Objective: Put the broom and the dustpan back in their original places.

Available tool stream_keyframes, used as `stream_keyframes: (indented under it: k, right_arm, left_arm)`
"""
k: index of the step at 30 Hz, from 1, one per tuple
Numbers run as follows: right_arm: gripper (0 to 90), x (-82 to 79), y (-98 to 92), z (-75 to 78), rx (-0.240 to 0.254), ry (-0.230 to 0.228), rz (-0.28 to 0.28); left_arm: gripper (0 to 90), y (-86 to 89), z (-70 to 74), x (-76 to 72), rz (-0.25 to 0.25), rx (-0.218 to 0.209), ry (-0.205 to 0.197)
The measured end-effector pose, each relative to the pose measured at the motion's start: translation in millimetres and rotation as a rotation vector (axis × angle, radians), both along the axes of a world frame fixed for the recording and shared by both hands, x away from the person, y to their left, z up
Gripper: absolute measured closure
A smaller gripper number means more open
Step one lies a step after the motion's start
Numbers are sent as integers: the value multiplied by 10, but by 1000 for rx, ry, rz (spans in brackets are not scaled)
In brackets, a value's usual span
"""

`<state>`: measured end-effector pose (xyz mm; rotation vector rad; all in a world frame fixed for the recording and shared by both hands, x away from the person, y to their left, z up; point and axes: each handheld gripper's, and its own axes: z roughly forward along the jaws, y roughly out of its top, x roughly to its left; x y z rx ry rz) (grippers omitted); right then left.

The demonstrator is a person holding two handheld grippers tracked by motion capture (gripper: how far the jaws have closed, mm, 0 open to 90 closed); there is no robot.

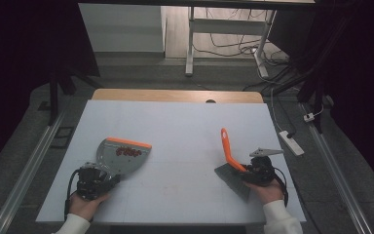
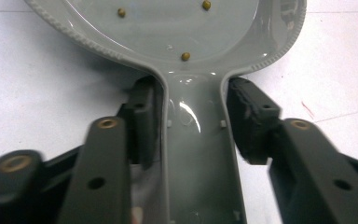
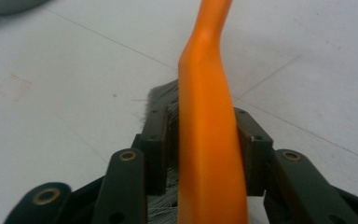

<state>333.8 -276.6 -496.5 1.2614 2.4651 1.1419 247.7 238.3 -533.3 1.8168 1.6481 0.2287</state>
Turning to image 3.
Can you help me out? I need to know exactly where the orange brush with grey bristles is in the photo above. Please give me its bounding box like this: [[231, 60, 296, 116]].
[[141, 0, 250, 224]]

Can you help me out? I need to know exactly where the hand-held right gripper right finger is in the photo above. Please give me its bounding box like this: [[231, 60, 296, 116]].
[[233, 106, 275, 198]]

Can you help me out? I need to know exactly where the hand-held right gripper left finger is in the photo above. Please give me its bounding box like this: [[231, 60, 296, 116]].
[[139, 105, 180, 197]]

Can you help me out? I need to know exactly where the grey dustpan with orange edge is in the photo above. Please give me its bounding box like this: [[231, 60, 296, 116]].
[[0, 0, 49, 17]]

